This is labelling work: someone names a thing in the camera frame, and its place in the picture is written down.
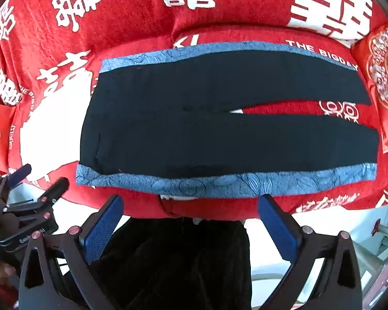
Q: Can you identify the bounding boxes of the black pants with blue trim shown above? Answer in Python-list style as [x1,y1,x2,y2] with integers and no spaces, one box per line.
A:
[75,40,379,199]

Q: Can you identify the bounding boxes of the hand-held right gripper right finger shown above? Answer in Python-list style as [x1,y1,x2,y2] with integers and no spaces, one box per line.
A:
[258,194,363,310]

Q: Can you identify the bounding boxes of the person's left hand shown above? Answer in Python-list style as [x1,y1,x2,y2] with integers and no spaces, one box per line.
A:
[0,263,20,285]

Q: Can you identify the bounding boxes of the person's dark clothing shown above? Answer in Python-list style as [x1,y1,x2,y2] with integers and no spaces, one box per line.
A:
[91,216,253,310]

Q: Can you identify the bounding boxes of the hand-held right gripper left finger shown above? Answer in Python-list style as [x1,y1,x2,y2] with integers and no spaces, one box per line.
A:
[18,195,130,310]

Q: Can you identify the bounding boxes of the red embroidered cushion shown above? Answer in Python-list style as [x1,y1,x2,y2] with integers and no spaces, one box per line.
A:
[351,22,388,154]

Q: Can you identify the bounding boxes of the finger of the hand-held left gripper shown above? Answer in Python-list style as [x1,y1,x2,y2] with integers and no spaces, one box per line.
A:
[23,177,69,217]
[0,164,32,189]

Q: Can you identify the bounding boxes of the person's left forearm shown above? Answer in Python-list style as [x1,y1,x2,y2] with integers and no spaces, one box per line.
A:
[0,281,20,310]

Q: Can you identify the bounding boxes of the grey furniture frame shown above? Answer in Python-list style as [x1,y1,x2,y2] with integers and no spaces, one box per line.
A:
[352,207,388,286]

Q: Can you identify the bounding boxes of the red printed sofa cover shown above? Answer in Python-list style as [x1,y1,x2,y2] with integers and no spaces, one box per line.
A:
[0,0,388,220]

